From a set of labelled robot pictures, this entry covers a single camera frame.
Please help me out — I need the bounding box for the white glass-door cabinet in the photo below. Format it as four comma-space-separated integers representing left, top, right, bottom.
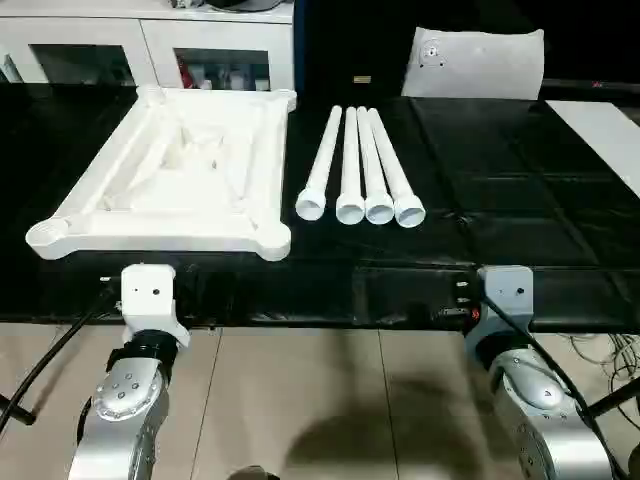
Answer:
0, 12, 296, 94

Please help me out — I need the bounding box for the black work mat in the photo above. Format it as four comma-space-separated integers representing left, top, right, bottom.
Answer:
0, 82, 640, 334

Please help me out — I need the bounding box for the white flat board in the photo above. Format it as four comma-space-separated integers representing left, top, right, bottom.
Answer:
544, 99, 640, 197

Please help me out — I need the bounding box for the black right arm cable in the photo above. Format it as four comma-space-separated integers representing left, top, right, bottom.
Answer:
479, 292, 631, 480

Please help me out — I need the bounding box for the white plastic table top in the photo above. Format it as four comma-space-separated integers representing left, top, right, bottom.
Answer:
24, 85, 297, 263

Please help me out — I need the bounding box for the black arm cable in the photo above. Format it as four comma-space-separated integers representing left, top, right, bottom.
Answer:
0, 287, 121, 426
479, 292, 631, 480

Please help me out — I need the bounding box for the white plastic table leg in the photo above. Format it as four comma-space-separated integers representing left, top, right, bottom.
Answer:
294, 105, 344, 221
356, 106, 396, 225
335, 107, 366, 225
367, 109, 428, 229

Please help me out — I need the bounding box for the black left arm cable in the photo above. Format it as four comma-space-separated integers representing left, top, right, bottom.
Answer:
0, 287, 121, 426

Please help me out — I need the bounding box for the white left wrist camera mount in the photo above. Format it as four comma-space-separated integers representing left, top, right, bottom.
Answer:
119, 264, 191, 349

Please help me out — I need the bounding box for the black box with gold label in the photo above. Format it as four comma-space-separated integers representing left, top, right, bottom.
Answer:
294, 0, 416, 99

